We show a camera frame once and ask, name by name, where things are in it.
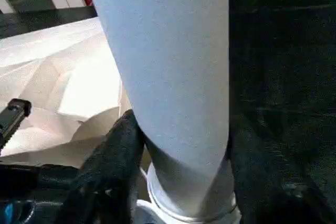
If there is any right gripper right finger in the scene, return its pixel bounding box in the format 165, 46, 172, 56
226, 113, 336, 224

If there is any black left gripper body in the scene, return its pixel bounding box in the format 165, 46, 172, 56
0, 163, 80, 224

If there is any white plastic table leg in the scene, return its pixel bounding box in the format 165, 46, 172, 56
81, 0, 238, 219

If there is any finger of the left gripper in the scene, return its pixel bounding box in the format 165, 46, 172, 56
0, 99, 33, 150

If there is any white plastic table top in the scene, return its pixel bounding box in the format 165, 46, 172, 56
0, 17, 243, 224

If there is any black work mat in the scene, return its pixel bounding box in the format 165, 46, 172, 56
0, 0, 336, 224

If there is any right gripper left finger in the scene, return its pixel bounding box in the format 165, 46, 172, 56
52, 109, 146, 224

